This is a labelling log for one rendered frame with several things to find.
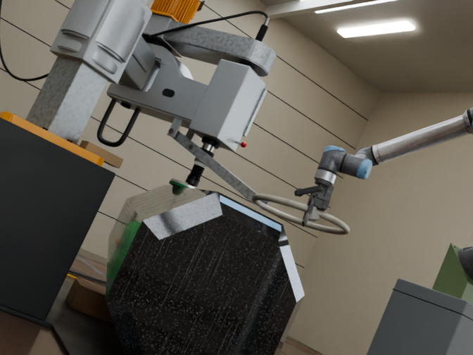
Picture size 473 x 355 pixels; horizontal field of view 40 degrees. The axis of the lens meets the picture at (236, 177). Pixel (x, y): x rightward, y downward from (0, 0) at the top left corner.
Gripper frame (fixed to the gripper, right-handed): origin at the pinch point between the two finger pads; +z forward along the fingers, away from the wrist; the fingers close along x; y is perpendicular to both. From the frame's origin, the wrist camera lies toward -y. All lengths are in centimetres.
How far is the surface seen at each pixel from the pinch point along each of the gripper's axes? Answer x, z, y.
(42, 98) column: 20, -14, -135
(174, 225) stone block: -24, 23, -50
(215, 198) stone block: -16.1, 5.9, -39.5
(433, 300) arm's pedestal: -1, 11, 64
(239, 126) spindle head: 52, -43, -43
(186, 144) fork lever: 54, -25, -66
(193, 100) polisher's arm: 53, -48, -71
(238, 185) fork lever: 34.8, -10.7, -32.4
